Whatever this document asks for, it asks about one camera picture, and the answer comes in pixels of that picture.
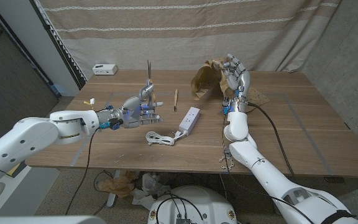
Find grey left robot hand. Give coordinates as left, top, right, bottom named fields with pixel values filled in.
left=96, top=83, right=164, bottom=130

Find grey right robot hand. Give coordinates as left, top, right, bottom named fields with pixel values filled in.
left=221, top=53, right=250, bottom=113

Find grey yellow scissors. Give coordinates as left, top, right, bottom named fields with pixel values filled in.
left=146, top=60, right=157, bottom=110

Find floral patterned cloth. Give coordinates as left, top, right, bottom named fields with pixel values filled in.
left=190, top=57, right=270, bottom=106

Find crumpled white paper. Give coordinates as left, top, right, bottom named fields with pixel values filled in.
left=131, top=172, right=172, bottom=211

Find crumpled brown paper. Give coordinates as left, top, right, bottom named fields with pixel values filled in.
left=97, top=170, right=139, bottom=198

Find white outlet box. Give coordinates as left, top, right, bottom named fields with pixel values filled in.
left=92, top=63, right=118, bottom=76

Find white power strip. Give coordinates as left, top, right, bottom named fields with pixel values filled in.
left=178, top=106, right=201, bottom=136

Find beige striped curtain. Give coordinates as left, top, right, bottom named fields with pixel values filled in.
left=37, top=0, right=343, bottom=80

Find white table leg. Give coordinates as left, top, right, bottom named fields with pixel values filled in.
left=106, top=170, right=121, bottom=208

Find grey fabric curtain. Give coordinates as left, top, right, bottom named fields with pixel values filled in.
left=278, top=0, right=358, bottom=150

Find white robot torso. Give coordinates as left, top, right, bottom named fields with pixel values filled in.
left=147, top=185, right=238, bottom=224

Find dark grey door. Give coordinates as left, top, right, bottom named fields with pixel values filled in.
left=0, top=0, right=60, bottom=156

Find yellow black foot pedal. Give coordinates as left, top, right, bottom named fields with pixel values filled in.
left=6, top=163, right=23, bottom=177

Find white floor platform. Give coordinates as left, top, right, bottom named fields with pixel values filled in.
left=0, top=164, right=62, bottom=218

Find white coiled power cord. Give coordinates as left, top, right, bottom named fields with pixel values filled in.
left=144, top=129, right=183, bottom=147

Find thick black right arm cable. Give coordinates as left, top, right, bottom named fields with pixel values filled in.
left=246, top=101, right=296, bottom=180

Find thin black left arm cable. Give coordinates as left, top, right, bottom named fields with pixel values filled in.
left=65, top=127, right=101, bottom=216

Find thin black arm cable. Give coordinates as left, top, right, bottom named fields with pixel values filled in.
left=221, top=114, right=315, bottom=224
left=65, top=127, right=101, bottom=216

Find metal ring bracket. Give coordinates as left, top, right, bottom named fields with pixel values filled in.
left=218, top=155, right=235, bottom=171

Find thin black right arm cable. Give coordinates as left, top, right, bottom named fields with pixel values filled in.
left=221, top=114, right=315, bottom=224

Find black frame with zigzag trim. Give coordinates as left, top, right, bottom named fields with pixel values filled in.
left=29, top=0, right=88, bottom=90

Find black looped torso cable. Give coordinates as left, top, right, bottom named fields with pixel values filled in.
left=155, top=191, right=205, bottom=224

